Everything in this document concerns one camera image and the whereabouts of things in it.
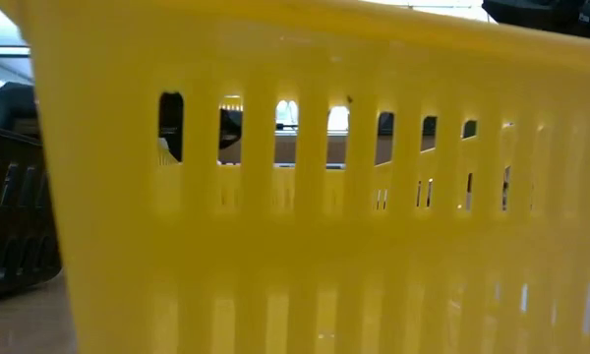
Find black plastic basket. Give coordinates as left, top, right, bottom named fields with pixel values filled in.
left=0, top=122, right=64, bottom=302

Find black office chair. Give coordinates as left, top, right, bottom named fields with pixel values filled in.
left=0, top=81, right=39, bottom=140

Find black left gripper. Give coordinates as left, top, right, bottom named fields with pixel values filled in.
left=481, top=0, right=590, bottom=41

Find yellow plastic basket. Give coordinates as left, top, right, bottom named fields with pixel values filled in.
left=0, top=0, right=590, bottom=354

